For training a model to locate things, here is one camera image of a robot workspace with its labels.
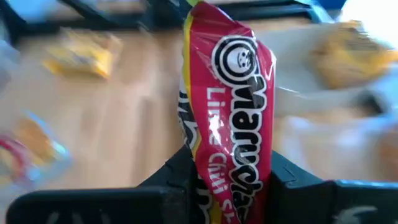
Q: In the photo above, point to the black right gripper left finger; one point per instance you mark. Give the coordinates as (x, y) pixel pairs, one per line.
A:
(93, 207)

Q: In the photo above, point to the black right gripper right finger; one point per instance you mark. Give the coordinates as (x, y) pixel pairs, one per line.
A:
(326, 205)

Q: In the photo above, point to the blue beef ramen pack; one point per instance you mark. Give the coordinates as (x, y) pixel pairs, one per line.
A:
(34, 146)

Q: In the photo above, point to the red lime chili ramen pack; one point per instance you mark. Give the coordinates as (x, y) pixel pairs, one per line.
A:
(236, 109)

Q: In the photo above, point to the yellow chicken ramen pack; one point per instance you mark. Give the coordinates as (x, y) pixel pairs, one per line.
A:
(84, 56)
(351, 56)

